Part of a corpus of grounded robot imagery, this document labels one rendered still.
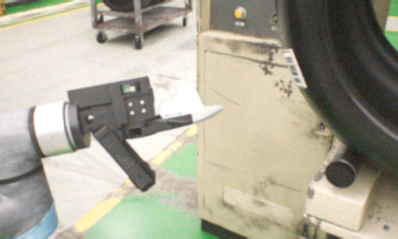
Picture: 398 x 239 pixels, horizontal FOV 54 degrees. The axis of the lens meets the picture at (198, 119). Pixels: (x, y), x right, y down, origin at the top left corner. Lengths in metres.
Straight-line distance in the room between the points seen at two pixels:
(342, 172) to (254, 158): 0.84
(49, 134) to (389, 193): 0.59
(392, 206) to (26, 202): 0.59
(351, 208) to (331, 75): 0.22
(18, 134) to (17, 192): 0.08
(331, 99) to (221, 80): 0.84
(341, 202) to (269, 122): 0.73
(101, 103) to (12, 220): 0.20
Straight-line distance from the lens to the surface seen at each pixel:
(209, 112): 0.56
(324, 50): 0.56
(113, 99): 0.54
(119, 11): 4.45
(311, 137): 1.32
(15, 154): 0.58
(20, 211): 0.60
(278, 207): 1.52
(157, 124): 0.53
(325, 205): 0.68
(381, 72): 0.84
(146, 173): 0.57
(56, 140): 0.56
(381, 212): 0.75
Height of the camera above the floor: 1.25
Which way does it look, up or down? 27 degrees down
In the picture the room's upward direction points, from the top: straight up
